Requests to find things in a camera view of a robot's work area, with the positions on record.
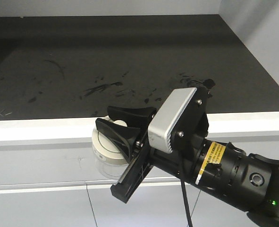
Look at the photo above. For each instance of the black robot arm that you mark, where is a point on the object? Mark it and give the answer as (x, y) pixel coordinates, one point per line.
(248, 182)

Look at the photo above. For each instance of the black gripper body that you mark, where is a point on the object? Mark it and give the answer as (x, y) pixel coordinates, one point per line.
(188, 139)

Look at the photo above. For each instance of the white fume hood cabinet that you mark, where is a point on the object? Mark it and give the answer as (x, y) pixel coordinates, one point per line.
(62, 62)

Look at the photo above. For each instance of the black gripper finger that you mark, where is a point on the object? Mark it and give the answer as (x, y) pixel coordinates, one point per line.
(133, 117)
(124, 138)

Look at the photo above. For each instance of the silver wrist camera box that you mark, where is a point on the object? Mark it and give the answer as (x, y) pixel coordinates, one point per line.
(164, 121)

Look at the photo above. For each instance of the glass jar with white lid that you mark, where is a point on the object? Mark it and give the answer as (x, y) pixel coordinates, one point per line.
(108, 159)

